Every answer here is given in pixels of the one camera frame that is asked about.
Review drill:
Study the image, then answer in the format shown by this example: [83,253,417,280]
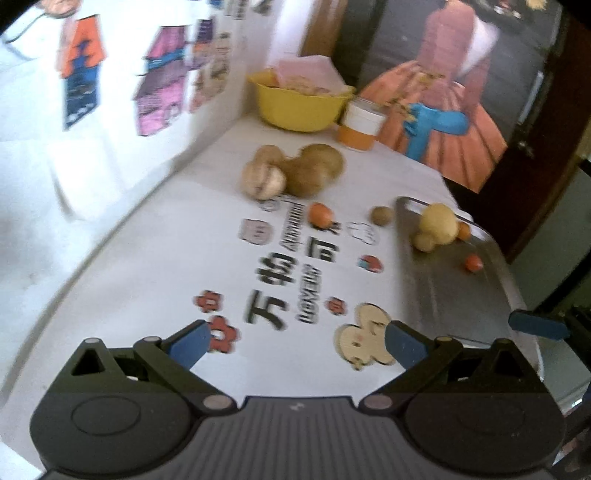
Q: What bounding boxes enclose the orange white cup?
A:
[338,97,388,152]

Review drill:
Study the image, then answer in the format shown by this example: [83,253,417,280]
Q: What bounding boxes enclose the small brown longan fruit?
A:
[370,206,394,227]

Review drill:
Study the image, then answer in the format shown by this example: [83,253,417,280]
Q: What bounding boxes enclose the fruits in yellow bowl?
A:
[279,76,339,96]

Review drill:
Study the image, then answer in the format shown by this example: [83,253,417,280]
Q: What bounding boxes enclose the yellow lemon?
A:
[419,203,459,245]

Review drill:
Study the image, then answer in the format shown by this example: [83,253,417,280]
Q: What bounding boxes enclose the colourful houses drawing paper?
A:
[52,1,276,219]

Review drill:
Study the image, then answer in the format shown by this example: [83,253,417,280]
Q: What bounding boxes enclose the small orange kumquat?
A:
[308,203,334,230]

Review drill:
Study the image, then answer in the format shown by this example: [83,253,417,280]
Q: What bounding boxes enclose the small yellow-brown fruit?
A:
[413,231,438,253]

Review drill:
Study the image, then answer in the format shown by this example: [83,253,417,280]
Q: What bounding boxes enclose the wooden door frame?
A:
[300,0,349,57]

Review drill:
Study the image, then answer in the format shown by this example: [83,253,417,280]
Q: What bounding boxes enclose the brown-green pear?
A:
[301,143,346,180]
[280,156,332,198]

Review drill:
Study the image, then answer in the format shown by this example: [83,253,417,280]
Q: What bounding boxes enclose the white printed table mat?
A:
[0,115,541,462]

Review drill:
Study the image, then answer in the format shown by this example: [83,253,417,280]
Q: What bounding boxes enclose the silver metal tray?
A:
[394,197,543,375]

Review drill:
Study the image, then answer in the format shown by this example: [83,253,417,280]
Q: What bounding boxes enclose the pink paper in bowl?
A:
[274,55,349,95]

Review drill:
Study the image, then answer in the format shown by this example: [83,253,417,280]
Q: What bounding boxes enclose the girl poster painting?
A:
[361,1,562,192]

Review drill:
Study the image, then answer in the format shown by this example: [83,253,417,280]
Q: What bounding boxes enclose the small red-orange kumquat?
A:
[464,254,484,273]

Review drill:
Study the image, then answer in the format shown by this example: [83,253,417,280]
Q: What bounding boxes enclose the yellow plastic bowl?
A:
[247,69,355,133]

